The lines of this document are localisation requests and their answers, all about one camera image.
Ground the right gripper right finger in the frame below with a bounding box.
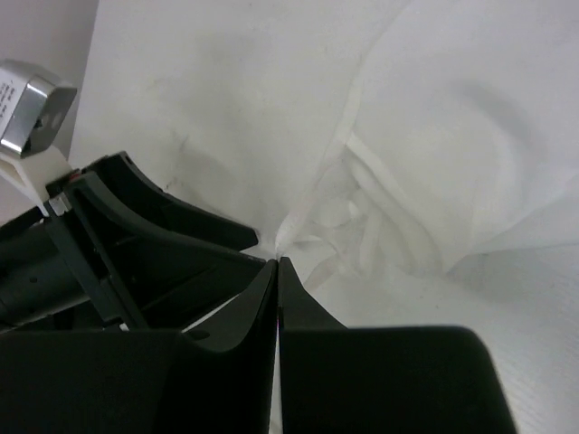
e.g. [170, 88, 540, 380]
[278, 258, 516, 433]

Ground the white tank top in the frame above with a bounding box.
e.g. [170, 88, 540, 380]
[275, 1, 578, 289]

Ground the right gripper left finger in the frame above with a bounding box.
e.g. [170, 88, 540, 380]
[171, 260, 277, 433]

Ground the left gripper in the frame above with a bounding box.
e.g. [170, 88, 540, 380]
[1, 151, 264, 332]

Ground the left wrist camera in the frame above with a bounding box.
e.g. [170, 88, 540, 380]
[1, 59, 78, 159]

